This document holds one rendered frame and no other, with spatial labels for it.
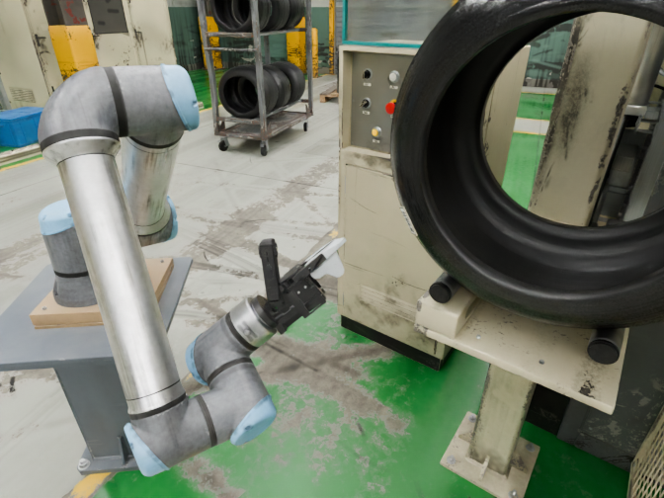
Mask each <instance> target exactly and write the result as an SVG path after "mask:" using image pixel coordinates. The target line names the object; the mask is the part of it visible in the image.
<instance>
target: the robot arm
mask: <svg viewBox="0 0 664 498"><path fill-rule="evenodd" d="M199 125H200V112H199V106H198V101H197V97H196V93H195V90H194V86H193V83H192V81H191V78H190V76H189V74H188V73H187V71H186V70H185V69H184V68H183V67H182V66H180V65H165V64H164V63H161V64H160V65H134V66H109V67H103V66H94V67H89V68H86V69H83V70H80V71H78V72H76V73H74V74H73V75H71V76H70V77H68V78H67V79H66V80H65V81H64V82H62V83H61V84H60V85H59V86H58V87H57V88H56V89H55V90H54V92H53V93H52V95H51V96H50V97H49V99H48V100H47V102H46V104H45V106H44V108H43V110H42V113H41V118H40V122H39V128H38V139H39V145H40V148H41V154H42V157H43V158H44V159H45V160H47V161H48V162H50V163H52V164H54V165H56V167H57V169H58V172H59V175H60V179H61V182H62V185H63V189H64V192H65V196H66V200H62V201H58V202H56V203H53V204H51V205H49V206H47V207H45V208H44V209H43V210H42V211H41V212H40V214H39V223H40V228H41V235H42V238H43V241H44V244H45V247H46V250H47V253H48V256H49V259H50V262H51V265H52V267H53V270H54V274H55V276H54V283H53V290H52V294H53V297H54V300H55V302H56V303H57V304H59V305H61V306H64V307H72V308H76V307H86V306H91V305H95V304H98V305H99V309H100V312H101V315H102V319H103V322H104V326H105V329H106V332H107V336H108V339H109V342H110V346H111V349H112V353H113V356H114V359H115V363H116V366H117V370H118V373H119V376H120V380H121V383H122V386H123V390H124V396H125V399H126V402H127V406H128V415H129V418H130V422H131V423H127V424H126V425H125V426H124V432H125V434H126V437H127V440H128V442H129V445H130V447H131V450H132V452H133V455H134V457H135V460H136V462H137V464H138V467H139V469H140V471H141V473H142V474H143V475H145V476H153V475H155V474H157V473H160V472H162V471H164V470H169V469H170V467H172V466H174V465H176V464H178V463H180V462H182V461H184V460H187V459H189V458H191V457H194V456H196V455H198V454H200V453H202V452H204V451H206V450H208V449H210V448H212V447H214V446H218V445H220V444H222V443H224V442H226V441H228V440H230V442H231V444H233V445H235V446H240V445H243V444H244V443H246V442H249V441H251V440H253V439H254V438H256V437H257V436H259V435H260V434H261V433H263V432H264V431H265V430H266V429H267V428H268V427H269V426H270V425H271V424H272V423H273V421H274V420H275V418H276V415H277V411H276V408H275V405H274V403H273V401H272V396H271V395H270V394H269V393H268V391H267V389H266V387H265V385H264V383H263V382H262V380H261V378H260V376H259V374H258V372H257V370H256V368H255V366H254V364H253V362H252V360H251V358H250V355H251V354H252V353H253V352H254V351H256V350H257V349H258V348H259V347H260V346H261V345H263V344H264V343H265V342H266V341H268V340H269V339H270V338H271V337H273V336H274V335H275V334H276V333H277V330H278V331H279V332H280V334H281V335H282V334H284V333H285V332H286V331H287V330H288V327H289V326H291V325H292V324H293V323H294V322H296V321H297V320H298V319H299V318H300V317H301V316H303V317H304V318H306V317H308V316H309V315H310V314H312V313H313V312H314V311H315V310H317V309H318V308H319V307H320V306H322V305H323V304H324V303H325V302H327V301H326V300H325V299H326V295H325V293H326V291H325V290H324V289H323V287H322V286H321V284H320V283H319V282H318V281H317V280H316V279H320V278H321V277H323V276H324V275H326V274H329V275H331V276H333V277H336V278H340V277H341V276H342V275H343V274H344V268H343V264H342V262H341V260H340V257H339V255H338V253H337V250H338V249H339V248H340V247H341V246H342V245H343V244H344V243H345V242H346V241H347V240H346V238H338V239H334V240H332V241H331V242H329V243H327V244H326V245H324V246H323V247H321V248H320V249H318V250H317V251H315V252H314V253H313V254H311V255H310V256H309V257H307V258H306V259H305V260H303V261H302V262H301V263H298V264H297V265H295V266H294V267H292V268H291V269H290V270H289V271H288V272H287V273H285V274H284V275H283V276H282V277H281V278H280V271H279V264H278V246H277V243H275V239H274V238H267V239H263V240H262V241H261V242H260V244H259V246H258V250H259V256H260V259H261V261H262V268H263V275H264V281H265V288H266V295H267V299H265V298H264V297H263V296H261V295H259V294H258V295H256V296H255V297H254V298H253V297H250V296H248V297H246V298H245V299H243V300H242V301H241V302H240V303H239V304H237V305H236V306H235V307H234V308H232V309H231V310H230V311H229V312H228V313H227V314H225V315H224V316H223V317H222V318H220V319H219V320H218V321H217V322H216V323H214V324H213V325H212V326H211V327H210V328H209V329H208V330H207V331H205V332H204V333H202V334H200V335H199V336H198V337H197V338H196V339H195V341H193V342H192V343H191V344H190V345H189V346H188V348H187V350H186V354H185V359H186V364H187V367H188V369H189V371H190V372H191V373H192V376H193V377H194V379H195V380H196V381H198V382H199V383H201V384H203V385H208V387H209V391H207V392H205V393H202V394H199V395H197V396H194V397H191V398H189V399H188V398H187V395H186V391H185V388H184V387H183V386H182V383H181V380H180V377H179V373H178V370H177V367H176V363H175V360H174V357H173V353H172V350H171V346H170V343H169V340H168V336H167V333H166V329H165V326H164V323H163V319H162V316H161V312H160V309H159V306H158V302H157V299H156V296H155V292H154V289H153V285H152V282H151V280H150V276H149V273H148V269H147V266H146V263H145V259H144V256H143V252H142V249H141V247H145V246H149V245H153V244H158V243H164V242H167V241H169V240H172V239H174V238H175V237H176V236H177V233H178V220H177V213H176V210H175V207H174V204H173V202H172V200H171V199H170V197H169V196H168V191H169V187H170V183H171V178H172V174H173V170H174V166H175V162H176V157H177V153H178V149H179V145H180V140H181V138H182V136H183V134H184V130H187V131H192V129H197V128H198V127H199ZM119 137H121V138H122V144H121V142H120V139H119ZM121 149H122V178H121V175H120V172H119V169H118V165H117V162H116V159H115V158H116V155H117V154H118V153H119V151H120V150H121ZM317 305H318V306H317ZM316 306H317V307H316ZM312 309H313V310H312ZM311 310H312V311H311Z"/></svg>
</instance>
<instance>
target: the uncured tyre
mask: <svg viewBox="0 0 664 498"><path fill-rule="evenodd" d="M598 12H608V13H617V14H623V15H628V16H632V17H636V18H639V19H643V20H646V21H649V22H651V23H654V24H657V25H659V26H661V27H664V0H458V1H457V2H456V3H455V4H454V5H453V7H452V8H451V9H450V10H449V11H448V12H447V13H446V14H445V15H444V16H443V18H442V19H441V20H440V21H439V22H438V23H437V25H436V26H435V27H434V28H433V30H432V31H431V32H430V33H429V34H428V35H427V37H426V38H425V40H424V41H423V43H422V44H421V46H420V48H419V49H418V51H417V53H416V54H415V56H414V58H413V60H412V62H411V64H410V66H409V68H408V70H407V72H406V74H405V77H404V79H403V82H402V84H401V87H400V90H399V93H398V96H397V100H396V104H395V108H394V112H393V118H392V124H391V133H390V162H391V171H392V177H393V182H394V187H395V191H396V194H397V197H398V200H399V203H400V206H401V207H405V209H406V212H407V214H408V216H409V218H410V220H411V222H412V224H413V226H414V228H415V231H416V233H417V236H416V235H415V236H416V238H417V239H418V241H419V242H420V244H421V245H422V246H423V248H424V249H425V250H426V252H427V253H428V254H429V256H430V257H431V258H432V259H433V260H434V261H435V262H436V263H437V265H438V266H439V267H440V268H441V269H442V270H443V271H444V272H445V273H447V274H448V275H449V276H450V277H451V278H452V279H453V280H455V281H456V282H457V283H458V284H460V285H461V286H462V287H464V288H465V289H466V290H468V291H470V292H471V293H473V294H474V295H476V296H478V297H479V298H481V299H483V300H485V301H486V302H488V303H490V304H492V305H494V306H496V307H498V308H501V309H503V310H505V311H508V312H510V313H513V314H515V315H518V316H521V317H524V318H527V319H531V320H533V321H537V322H541V323H546V324H550V325H556V326H562V327H570V328H580V329H619V328H628V327H636V326H643V325H648V324H653V323H658V322H662V321H664V207H662V208H660V209H658V210H656V211H654V212H652V213H650V214H647V215H645V216H642V217H640V218H637V219H634V220H630V221H627V222H623V223H618V224H612V225H604V226H576V225H569V224H563V223H559V222H555V221H552V220H549V219H546V218H543V217H541V216H538V215H536V214H534V213H532V212H530V211H529V210H527V209H525V208H524V207H522V206H520V205H519V204H518V203H517V202H515V201H514V200H513V199H512V198H511V197H510V196H509V195H508V194H507V193H506V192H505V191H504V190H503V188H502V187H501V186H500V185H499V183H498V182H497V180H496V179H495V177H494V175H493V173H492V171H491V169H490V167H489V164H488V162H487V159H486V155H485V151H484V145H483V133H482V131H483V119H484V113H485V109H486V105H487V102H488V99H489V96H490V93H491V91H492V89H493V87H494V85H495V83H496V81H497V79H498V78H499V76H500V74H501V73H502V71H503V70H504V69H505V67H506V66H507V65H508V63H509V62H510V61H511V60H512V59H513V58H514V56H515V55H516V54H517V53H518V52H519V51H520V50H521V49H523V48H524V47H525V46H526V45H527V44H528V43H529V42H531V41H532V40H534V39H535V38H537V37H538V36H539V35H541V34H543V33H544V32H546V31H548V30H549V29H551V28H553V27H555V26H557V25H559V24H561V23H564V22H566V21H569V20H571V19H574V18H577V17H581V16H584V15H588V14H593V13H598Z"/></svg>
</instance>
